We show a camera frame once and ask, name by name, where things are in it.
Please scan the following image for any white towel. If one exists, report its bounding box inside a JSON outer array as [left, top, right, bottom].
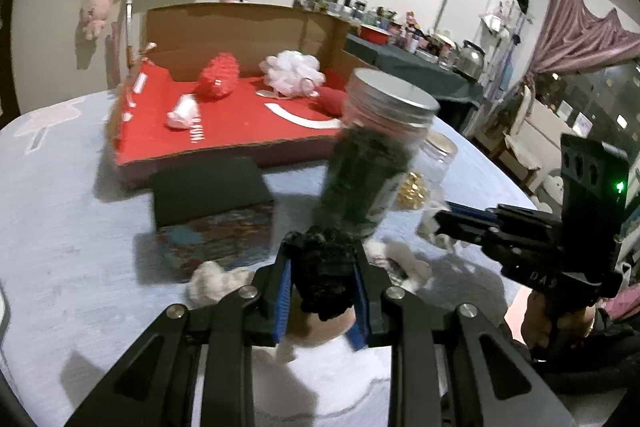
[[165, 93, 201, 130]]

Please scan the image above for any pink curtain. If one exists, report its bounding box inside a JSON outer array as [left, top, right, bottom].
[[527, 0, 640, 78]]

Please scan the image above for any metal kettle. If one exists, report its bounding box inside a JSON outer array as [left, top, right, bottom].
[[452, 39, 487, 80]]

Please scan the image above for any dark green patterned box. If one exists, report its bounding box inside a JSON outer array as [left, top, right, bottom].
[[150, 157, 276, 283]]

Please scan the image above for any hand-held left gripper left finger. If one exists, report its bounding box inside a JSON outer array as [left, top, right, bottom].
[[65, 232, 296, 427]]

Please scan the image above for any person's right forearm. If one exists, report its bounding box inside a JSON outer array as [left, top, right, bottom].
[[545, 307, 640, 375]]

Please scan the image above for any pink rabbit wall plush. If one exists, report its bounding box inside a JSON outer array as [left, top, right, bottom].
[[80, 0, 118, 42]]

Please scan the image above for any person's right hand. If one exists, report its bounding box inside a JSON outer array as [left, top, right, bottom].
[[520, 287, 601, 353]]

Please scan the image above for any red basin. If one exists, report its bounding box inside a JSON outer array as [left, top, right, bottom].
[[359, 24, 391, 45]]

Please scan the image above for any white paper flower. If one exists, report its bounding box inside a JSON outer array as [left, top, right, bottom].
[[417, 207, 461, 253]]

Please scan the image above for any cream crochet scrunchie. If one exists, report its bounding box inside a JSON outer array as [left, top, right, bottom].
[[187, 261, 256, 310]]

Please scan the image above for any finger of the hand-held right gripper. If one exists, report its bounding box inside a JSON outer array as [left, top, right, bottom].
[[446, 201, 501, 217], [433, 209, 501, 249]]

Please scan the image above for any table with dark green cloth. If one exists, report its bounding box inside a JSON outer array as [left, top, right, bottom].
[[345, 32, 486, 128]]

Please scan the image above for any white mesh bath loofah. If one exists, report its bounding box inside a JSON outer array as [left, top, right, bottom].
[[257, 50, 327, 100]]

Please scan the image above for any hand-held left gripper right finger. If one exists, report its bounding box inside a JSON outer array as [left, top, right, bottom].
[[350, 242, 576, 427]]

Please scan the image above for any red-lined cardboard box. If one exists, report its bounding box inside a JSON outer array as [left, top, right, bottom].
[[102, 3, 381, 190]]

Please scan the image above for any empty glass jar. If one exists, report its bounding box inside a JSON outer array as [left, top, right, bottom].
[[395, 129, 458, 210]]

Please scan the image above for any long makeup brush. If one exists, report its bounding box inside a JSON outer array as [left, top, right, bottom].
[[124, 0, 137, 68]]

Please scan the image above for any orange mesh sponge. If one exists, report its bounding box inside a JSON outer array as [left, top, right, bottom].
[[196, 52, 241, 100]]

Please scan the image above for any black scrunchie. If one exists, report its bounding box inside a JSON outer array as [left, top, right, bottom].
[[286, 224, 358, 323]]

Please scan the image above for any large jar with metal lid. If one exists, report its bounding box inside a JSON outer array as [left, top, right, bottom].
[[312, 68, 441, 238]]

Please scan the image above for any red heart plush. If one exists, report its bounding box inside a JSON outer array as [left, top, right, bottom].
[[317, 87, 351, 116]]

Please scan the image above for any row of bottles and jars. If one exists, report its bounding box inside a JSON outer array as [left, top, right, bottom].
[[300, 0, 461, 68]]

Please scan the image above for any white bear plush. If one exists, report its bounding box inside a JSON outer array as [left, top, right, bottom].
[[362, 239, 433, 293]]

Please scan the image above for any chair with white cushion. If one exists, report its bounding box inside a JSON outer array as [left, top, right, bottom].
[[502, 77, 546, 188]]

